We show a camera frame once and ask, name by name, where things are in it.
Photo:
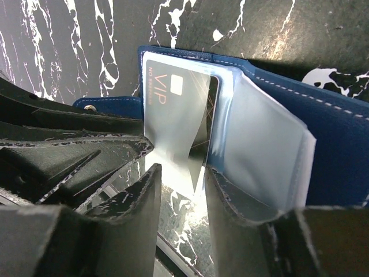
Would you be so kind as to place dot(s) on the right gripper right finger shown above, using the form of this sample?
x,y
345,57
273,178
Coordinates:
x,y
249,238

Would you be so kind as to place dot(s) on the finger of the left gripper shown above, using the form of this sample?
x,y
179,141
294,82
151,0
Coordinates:
x,y
49,166
22,108

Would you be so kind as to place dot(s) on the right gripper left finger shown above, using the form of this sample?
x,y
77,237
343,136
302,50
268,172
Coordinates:
x,y
116,238

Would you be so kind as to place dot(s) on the blue leather card holder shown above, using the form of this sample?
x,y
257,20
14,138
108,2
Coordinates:
x,y
285,143

